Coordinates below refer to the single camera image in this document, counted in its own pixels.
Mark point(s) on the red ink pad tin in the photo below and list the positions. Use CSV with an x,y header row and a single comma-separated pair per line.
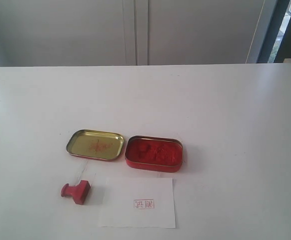
x,y
154,154

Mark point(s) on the red rubber stamp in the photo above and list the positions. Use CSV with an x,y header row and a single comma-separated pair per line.
x,y
77,192

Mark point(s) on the white paper sheet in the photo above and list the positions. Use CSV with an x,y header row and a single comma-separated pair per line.
x,y
138,203

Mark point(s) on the gold tin lid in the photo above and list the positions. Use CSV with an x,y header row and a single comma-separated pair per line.
x,y
96,145

